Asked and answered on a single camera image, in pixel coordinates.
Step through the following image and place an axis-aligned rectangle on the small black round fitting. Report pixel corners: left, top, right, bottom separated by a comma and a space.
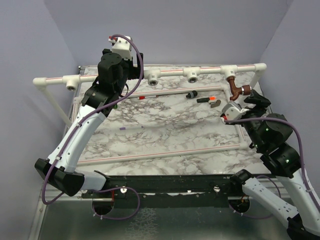
185, 90, 198, 99

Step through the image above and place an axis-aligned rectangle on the grey metal bracket piece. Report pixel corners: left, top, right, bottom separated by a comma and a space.
209, 99, 221, 108

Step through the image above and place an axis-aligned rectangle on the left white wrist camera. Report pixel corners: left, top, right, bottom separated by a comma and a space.
108, 36, 133, 61

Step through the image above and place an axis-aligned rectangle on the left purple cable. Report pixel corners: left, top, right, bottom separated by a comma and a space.
41, 34, 145, 206

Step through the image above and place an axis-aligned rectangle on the white PVC pipe frame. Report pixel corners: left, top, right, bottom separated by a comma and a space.
32, 63, 267, 154

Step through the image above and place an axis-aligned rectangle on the red capped white marker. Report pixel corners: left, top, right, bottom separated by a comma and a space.
137, 95, 158, 100

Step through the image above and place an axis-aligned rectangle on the brown plastic faucet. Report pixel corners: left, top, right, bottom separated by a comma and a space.
226, 76, 252, 101

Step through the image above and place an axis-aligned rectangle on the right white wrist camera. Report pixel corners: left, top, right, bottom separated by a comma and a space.
220, 100, 250, 123

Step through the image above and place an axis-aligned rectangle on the black orange tool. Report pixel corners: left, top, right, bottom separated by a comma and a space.
196, 96, 216, 103

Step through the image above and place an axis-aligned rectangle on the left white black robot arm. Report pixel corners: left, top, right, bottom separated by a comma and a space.
34, 49, 144, 197

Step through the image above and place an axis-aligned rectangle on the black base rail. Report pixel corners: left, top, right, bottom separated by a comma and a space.
81, 170, 254, 209

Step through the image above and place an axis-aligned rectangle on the purple capped white marker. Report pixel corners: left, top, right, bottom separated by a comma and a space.
119, 125, 144, 131

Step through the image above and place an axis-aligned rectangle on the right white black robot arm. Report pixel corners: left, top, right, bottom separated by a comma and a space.
221, 90, 320, 240

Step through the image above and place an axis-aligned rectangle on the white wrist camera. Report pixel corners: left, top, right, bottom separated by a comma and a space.
220, 100, 250, 123
108, 36, 133, 61

